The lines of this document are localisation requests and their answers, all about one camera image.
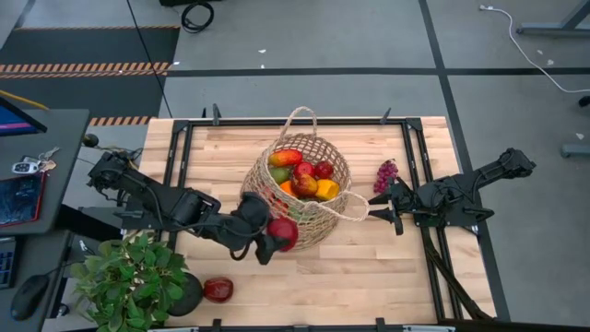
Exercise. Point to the purple grape bunch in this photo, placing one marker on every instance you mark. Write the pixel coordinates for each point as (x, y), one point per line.
(386, 174)

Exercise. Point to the olive green pear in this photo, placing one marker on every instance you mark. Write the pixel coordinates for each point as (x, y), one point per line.
(279, 175)

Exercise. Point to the black plant pot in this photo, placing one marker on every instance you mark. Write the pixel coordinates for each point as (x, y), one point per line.
(190, 295)

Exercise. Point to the grey desk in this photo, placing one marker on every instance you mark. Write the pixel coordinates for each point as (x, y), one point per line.
(64, 138)

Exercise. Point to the black table clamp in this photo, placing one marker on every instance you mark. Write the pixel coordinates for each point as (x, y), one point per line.
(385, 117)
(216, 325)
(215, 115)
(381, 325)

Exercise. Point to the small red fruit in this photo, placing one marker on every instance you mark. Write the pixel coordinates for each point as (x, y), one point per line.
(279, 206)

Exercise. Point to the grey desk leg frame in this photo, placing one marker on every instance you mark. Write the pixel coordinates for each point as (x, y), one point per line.
(544, 30)

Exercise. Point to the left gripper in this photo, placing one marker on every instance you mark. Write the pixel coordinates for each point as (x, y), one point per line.
(251, 214)

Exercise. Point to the black equipment base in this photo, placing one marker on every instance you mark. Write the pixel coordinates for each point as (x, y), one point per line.
(184, 2)

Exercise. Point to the green leafy plant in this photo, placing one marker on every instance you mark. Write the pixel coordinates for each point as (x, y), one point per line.
(129, 281)

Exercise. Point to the key bunch with fob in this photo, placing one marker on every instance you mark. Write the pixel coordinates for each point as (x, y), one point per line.
(23, 167)

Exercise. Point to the black computer mouse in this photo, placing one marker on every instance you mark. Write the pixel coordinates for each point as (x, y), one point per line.
(28, 295)

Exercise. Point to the black round knob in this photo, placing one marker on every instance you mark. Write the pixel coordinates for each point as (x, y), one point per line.
(90, 140)

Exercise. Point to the hazard striped black floor mat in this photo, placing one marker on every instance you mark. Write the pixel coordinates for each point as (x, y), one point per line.
(92, 46)

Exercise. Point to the computer monitor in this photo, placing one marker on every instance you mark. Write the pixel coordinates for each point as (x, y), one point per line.
(14, 122)

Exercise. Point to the black caster wheel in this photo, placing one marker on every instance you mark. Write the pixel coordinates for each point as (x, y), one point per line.
(585, 101)

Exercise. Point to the red pomegranate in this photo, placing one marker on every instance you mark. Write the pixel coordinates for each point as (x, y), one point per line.
(283, 229)

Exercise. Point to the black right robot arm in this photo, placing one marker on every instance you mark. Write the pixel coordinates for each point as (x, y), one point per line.
(484, 177)

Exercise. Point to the yellow bell pepper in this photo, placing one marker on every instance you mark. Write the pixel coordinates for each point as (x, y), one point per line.
(328, 190)

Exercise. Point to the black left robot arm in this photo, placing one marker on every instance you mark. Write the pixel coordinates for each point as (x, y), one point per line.
(152, 193)

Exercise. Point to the red and yellow apple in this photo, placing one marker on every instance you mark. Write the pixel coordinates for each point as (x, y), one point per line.
(305, 185)

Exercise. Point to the red orange mango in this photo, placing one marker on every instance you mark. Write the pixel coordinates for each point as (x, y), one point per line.
(286, 158)

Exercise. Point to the red-cased tablet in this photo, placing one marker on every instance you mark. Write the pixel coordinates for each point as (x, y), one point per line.
(20, 198)

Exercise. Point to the grey metal foot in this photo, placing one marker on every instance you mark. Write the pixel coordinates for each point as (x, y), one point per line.
(576, 150)

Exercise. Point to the orange fruit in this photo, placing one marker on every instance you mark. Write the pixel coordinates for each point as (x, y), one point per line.
(286, 188)

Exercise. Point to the black keyboard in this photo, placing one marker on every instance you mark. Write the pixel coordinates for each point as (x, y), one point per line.
(7, 263)

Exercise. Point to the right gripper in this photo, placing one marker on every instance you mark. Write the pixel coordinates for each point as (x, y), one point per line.
(410, 203)

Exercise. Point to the small red apple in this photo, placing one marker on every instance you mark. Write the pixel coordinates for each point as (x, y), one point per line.
(324, 169)

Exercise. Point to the dark maroon apple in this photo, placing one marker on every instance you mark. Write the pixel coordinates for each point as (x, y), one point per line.
(218, 289)

